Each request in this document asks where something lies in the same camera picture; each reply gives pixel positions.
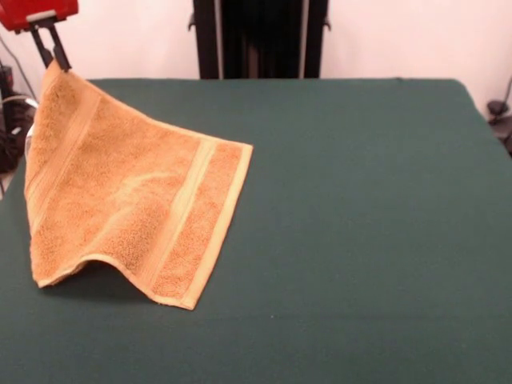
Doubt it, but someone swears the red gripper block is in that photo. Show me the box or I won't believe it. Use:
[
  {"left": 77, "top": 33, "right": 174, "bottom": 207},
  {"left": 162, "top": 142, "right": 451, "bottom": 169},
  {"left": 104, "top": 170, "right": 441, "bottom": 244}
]
[{"left": 0, "top": 0, "right": 79, "bottom": 74}]

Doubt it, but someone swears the dark green table cloth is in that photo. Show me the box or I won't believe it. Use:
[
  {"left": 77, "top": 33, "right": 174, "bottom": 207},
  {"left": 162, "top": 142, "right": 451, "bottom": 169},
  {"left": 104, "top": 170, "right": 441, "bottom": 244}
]
[{"left": 0, "top": 78, "right": 512, "bottom": 384}]

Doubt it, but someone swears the thin dark cable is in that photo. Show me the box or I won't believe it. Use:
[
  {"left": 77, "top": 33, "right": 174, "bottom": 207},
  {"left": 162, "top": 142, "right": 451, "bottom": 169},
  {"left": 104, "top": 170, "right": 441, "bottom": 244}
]
[{"left": 0, "top": 38, "right": 33, "bottom": 97}]

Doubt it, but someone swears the black red upright adapter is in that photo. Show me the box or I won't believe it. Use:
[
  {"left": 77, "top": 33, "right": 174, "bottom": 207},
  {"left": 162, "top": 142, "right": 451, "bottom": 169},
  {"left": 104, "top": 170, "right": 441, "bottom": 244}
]
[{"left": 0, "top": 65, "right": 15, "bottom": 101}]

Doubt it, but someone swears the tan terry towel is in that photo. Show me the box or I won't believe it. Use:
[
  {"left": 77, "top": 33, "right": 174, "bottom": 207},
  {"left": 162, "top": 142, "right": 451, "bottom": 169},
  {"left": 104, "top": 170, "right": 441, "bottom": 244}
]
[{"left": 24, "top": 59, "right": 254, "bottom": 312}]

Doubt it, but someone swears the black grey stand base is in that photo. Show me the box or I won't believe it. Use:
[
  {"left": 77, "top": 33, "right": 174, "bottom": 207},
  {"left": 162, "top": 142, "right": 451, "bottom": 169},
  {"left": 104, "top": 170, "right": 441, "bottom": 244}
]
[
  {"left": 486, "top": 101, "right": 512, "bottom": 155},
  {"left": 0, "top": 102, "right": 31, "bottom": 174}
]

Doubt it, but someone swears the white cable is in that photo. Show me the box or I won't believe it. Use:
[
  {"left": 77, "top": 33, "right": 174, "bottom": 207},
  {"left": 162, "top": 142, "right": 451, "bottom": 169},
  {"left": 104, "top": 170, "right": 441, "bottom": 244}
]
[{"left": 0, "top": 94, "right": 41, "bottom": 110}]

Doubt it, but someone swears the black stand frame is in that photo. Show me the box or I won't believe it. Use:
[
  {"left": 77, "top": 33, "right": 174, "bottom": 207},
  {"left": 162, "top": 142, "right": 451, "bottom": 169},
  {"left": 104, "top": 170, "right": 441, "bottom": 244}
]
[{"left": 187, "top": 0, "right": 333, "bottom": 80}]

